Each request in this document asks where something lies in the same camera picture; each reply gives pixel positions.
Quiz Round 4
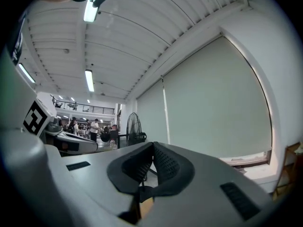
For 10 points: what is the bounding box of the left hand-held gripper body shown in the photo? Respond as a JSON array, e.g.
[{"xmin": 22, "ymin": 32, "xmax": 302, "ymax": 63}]
[{"xmin": 22, "ymin": 92, "xmax": 63, "ymax": 138}]

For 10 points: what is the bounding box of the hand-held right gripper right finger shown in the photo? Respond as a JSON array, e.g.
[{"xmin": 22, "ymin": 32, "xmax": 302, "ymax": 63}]
[{"xmin": 139, "ymin": 140, "xmax": 278, "ymax": 227}]

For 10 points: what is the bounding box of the fluorescent ceiling light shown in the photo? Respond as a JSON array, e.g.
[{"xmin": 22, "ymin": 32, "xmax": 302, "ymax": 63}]
[
  {"xmin": 18, "ymin": 62, "xmax": 36, "ymax": 84},
  {"xmin": 84, "ymin": 69, "xmax": 95, "ymax": 93},
  {"xmin": 83, "ymin": 0, "xmax": 110, "ymax": 23}
]

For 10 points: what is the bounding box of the wooden shelf rack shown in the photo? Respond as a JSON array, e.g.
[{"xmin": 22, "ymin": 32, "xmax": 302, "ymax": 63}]
[{"xmin": 272, "ymin": 142, "xmax": 303, "ymax": 201}]

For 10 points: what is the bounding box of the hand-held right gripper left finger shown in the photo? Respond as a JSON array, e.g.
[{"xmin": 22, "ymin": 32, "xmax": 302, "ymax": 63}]
[{"xmin": 60, "ymin": 141, "xmax": 155, "ymax": 227}]

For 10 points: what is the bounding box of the wide grey roller blind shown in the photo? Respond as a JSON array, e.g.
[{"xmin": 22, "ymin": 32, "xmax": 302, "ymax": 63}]
[{"xmin": 162, "ymin": 35, "xmax": 273, "ymax": 160}]

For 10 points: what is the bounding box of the black standing fan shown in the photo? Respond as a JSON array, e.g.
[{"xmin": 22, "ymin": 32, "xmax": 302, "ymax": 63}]
[{"xmin": 126, "ymin": 112, "xmax": 148, "ymax": 147}]

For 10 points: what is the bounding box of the black mezzanine railing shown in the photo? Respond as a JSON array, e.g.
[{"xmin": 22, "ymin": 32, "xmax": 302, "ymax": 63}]
[{"xmin": 51, "ymin": 98, "xmax": 116, "ymax": 115}]

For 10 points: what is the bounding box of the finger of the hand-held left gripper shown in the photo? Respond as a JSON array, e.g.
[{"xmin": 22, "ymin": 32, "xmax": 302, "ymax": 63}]
[{"xmin": 45, "ymin": 130, "xmax": 99, "ymax": 155}]

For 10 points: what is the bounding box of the narrow grey roller blind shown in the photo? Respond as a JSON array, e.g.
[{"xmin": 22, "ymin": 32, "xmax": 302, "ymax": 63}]
[{"xmin": 136, "ymin": 79, "xmax": 169, "ymax": 147}]

